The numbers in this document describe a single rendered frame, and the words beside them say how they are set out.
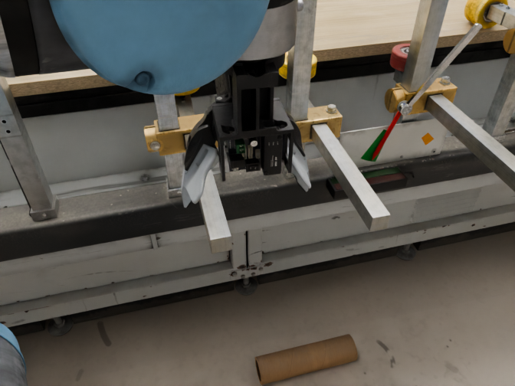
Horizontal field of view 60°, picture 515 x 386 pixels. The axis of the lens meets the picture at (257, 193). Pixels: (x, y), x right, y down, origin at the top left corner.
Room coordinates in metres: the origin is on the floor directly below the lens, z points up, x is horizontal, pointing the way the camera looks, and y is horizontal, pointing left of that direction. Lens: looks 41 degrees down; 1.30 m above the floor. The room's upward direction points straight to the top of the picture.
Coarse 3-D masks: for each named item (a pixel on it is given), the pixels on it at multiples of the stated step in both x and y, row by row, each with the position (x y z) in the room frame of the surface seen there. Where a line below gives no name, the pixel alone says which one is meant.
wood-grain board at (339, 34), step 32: (320, 0) 1.28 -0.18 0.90; (352, 0) 1.28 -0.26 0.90; (384, 0) 1.28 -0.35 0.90; (416, 0) 1.28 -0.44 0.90; (512, 0) 1.28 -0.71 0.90; (320, 32) 1.05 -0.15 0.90; (352, 32) 1.05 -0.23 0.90; (384, 32) 1.05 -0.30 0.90; (448, 32) 1.05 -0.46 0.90; (480, 32) 1.05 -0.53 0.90
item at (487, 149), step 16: (400, 80) 0.91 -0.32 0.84; (432, 96) 0.81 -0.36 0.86; (432, 112) 0.79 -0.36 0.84; (448, 112) 0.75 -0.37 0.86; (448, 128) 0.73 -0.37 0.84; (464, 128) 0.69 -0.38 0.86; (480, 128) 0.69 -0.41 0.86; (464, 144) 0.68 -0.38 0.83; (480, 144) 0.65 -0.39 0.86; (496, 144) 0.64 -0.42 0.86; (496, 160) 0.60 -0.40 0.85; (512, 160) 0.59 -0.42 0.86; (512, 176) 0.56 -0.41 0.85
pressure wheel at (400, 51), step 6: (396, 48) 0.94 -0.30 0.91; (402, 48) 0.94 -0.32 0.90; (408, 48) 0.93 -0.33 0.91; (396, 54) 0.91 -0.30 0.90; (402, 54) 0.91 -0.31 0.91; (390, 60) 0.93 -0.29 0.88; (396, 60) 0.91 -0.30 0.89; (402, 60) 0.90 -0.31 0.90; (396, 66) 0.90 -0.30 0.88; (402, 66) 0.90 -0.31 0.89
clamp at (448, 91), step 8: (392, 88) 0.83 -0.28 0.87; (400, 88) 0.82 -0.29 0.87; (432, 88) 0.82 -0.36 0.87; (440, 88) 0.82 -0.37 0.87; (448, 88) 0.82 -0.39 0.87; (456, 88) 0.83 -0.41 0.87; (392, 96) 0.81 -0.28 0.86; (400, 96) 0.80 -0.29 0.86; (408, 96) 0.80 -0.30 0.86; (424, 96) 0.81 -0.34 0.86; (448, 96) 0.82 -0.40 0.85; (392, 104) 0.81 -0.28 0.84; (416, 104) 0.81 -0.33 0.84; (424, 104) 0.81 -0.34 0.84; (392, 112) 0.80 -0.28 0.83; (416, 112) 0.81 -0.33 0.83; (424, 112) 0.81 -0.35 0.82
